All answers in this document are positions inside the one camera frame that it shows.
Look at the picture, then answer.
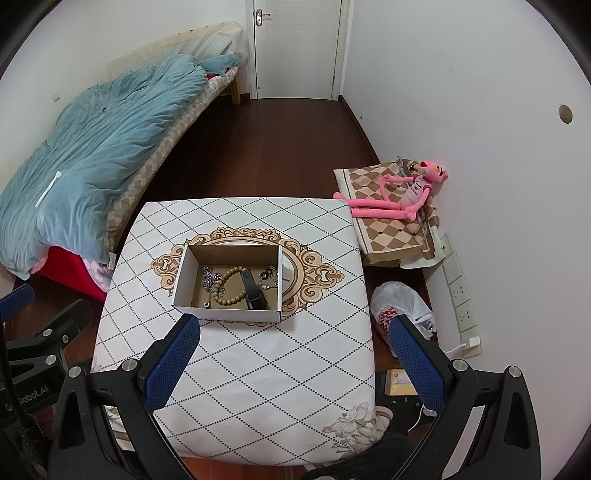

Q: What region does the checked pillow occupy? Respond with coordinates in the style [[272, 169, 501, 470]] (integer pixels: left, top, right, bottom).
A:
[[178, 32, 234, 61]]

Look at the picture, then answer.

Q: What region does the pink plush toy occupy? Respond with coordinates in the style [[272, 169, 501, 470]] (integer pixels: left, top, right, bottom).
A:
[[335, 159, 450, 225]]

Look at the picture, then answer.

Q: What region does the pink checked cloth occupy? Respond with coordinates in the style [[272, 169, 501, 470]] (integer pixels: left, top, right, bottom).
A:
[[83, 258, 115, 292]]

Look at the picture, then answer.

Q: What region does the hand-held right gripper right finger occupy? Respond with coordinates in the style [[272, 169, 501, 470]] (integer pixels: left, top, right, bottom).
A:
[[389, 315, 542, 480]]

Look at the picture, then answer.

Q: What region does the white diamond-pattern tablecloth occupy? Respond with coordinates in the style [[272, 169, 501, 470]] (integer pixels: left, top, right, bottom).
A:
[[90, 197, 376, 467]]

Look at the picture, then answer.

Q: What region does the black smart band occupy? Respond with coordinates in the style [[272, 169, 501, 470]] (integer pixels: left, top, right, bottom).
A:
[[239, 269, 270, 311]]

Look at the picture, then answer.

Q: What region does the white cardboard box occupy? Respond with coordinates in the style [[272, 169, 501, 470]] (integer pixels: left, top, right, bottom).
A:
[[172, 244, 283, 324]]

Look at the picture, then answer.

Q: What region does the white power strip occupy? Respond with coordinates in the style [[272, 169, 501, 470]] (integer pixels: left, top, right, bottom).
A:
[[436, 233, 478, 333]]

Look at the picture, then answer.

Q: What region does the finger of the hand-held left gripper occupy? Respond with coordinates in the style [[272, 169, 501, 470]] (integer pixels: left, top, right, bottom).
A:
[[32, 299, 93, 357], [0, 284, 35, 324]]

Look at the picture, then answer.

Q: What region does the white charger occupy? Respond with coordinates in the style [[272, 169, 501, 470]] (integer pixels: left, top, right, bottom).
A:
[[450, 337, 482, 358]]

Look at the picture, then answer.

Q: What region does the light blue quilt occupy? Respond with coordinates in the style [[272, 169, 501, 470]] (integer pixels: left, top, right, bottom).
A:
[[0, 53, 241, 280]]

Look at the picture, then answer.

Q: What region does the beige checkered mattress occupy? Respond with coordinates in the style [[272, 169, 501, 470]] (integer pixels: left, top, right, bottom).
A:
[[105, 65, 241, 266]]

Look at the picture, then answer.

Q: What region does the silver necklace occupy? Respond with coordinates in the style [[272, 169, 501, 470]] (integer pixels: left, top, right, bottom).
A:
[[257, 264, 280, 292]]

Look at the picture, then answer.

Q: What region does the white plastic bag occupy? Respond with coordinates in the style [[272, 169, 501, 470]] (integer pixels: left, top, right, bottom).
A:
[[370, 281, 437, 344]]

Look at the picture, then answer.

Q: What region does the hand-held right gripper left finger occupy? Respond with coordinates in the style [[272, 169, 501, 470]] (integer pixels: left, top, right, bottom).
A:
[[48, 314, 201, 480]]

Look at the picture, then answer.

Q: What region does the wooden bead bracelet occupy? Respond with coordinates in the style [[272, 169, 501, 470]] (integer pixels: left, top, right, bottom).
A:
[[210, 266, 254, 308]]

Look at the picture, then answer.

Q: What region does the silver chain bracelet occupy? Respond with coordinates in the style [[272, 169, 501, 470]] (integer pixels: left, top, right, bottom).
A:
[[201, 264, 227, 298]]

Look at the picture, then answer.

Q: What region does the white door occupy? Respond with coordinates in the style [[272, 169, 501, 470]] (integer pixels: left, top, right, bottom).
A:
[[246, 0, 349, 101]]

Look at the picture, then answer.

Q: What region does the red bed sheet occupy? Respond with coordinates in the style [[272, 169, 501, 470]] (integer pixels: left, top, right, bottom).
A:
[[32, 246, 112, 303]]

